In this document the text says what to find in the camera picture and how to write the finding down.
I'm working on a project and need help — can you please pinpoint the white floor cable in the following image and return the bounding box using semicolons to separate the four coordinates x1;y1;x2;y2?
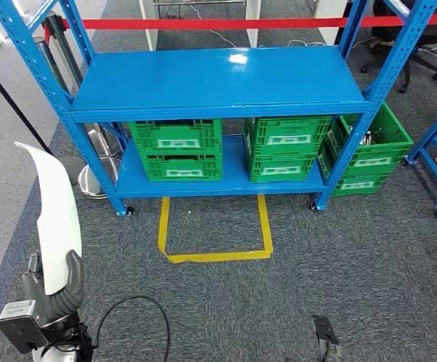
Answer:
190;4;340;50

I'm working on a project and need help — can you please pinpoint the white table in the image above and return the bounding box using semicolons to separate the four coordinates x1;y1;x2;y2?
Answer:
139;0;261;51
313;0;349;46

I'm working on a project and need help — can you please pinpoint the yellow floor tape square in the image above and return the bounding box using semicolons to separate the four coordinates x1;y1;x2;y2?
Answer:
157;195;274;265

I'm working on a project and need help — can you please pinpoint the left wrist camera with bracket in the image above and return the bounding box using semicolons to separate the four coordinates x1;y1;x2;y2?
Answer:
0;299;80;354

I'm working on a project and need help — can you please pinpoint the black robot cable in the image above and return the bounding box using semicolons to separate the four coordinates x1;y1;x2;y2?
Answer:
90;296;171;362

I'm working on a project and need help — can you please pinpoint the white curved plastic car part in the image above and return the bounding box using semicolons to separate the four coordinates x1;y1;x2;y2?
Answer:
14;141;82;296

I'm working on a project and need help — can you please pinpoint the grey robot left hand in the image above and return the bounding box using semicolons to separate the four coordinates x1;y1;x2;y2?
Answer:
21;250;85;321

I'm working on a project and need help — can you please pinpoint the black office chair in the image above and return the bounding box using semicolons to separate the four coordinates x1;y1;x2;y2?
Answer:
361;0;437;95

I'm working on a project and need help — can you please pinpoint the red barrier belt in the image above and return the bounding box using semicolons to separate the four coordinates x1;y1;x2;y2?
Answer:
43;12;437;32

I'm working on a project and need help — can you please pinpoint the black stanchion pole with base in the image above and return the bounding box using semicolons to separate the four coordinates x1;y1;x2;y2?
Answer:
0;52;87;187

